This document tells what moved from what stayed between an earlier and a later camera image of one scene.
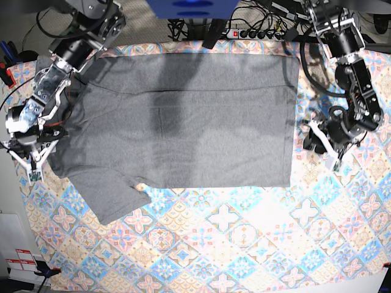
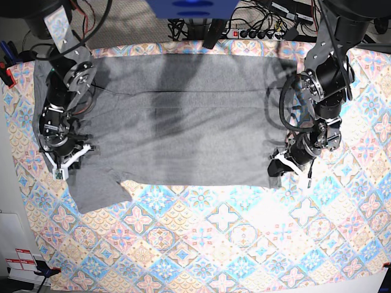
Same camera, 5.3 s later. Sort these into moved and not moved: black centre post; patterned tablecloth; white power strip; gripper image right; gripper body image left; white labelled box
Moved: gripper image right; gripper body image left
Not moved: white labelled box; white power strip; patterned tablecloth; black centre post
